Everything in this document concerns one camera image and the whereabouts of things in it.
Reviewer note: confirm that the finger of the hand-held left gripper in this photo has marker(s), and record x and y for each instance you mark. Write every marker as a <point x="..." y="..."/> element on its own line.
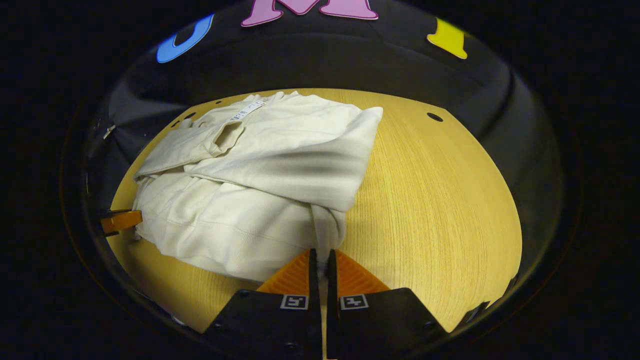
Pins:
<point x="122" y="221"/>

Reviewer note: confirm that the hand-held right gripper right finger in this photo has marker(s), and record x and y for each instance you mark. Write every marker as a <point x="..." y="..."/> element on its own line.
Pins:
<point x="332" y="300"/>

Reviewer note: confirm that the silver cloth clip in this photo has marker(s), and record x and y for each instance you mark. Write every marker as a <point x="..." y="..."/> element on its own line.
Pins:
<point x="109" y="131"/>

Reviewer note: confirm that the cream white sweatshirt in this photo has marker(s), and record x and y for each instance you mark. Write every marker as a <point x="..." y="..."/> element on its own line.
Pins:
<point x="260" y="175"/>

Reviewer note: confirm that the black backdrop cloth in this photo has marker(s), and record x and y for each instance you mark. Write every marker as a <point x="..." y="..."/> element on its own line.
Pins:
<point x="350" y="60"/>

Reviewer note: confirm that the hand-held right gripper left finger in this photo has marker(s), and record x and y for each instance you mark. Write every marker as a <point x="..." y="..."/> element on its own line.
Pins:
<point x="312" y="300"/>

